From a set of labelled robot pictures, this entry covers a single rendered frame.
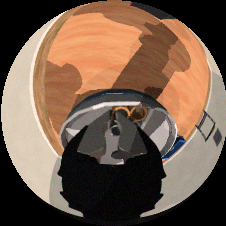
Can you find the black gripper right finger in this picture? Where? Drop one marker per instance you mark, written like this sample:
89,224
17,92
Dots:
135,143

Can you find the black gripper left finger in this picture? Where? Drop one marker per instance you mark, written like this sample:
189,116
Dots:
89,142

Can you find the blue crate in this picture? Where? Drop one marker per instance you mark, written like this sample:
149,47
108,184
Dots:
181,141

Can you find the round grey turntable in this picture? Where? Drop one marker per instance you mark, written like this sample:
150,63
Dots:
160,128

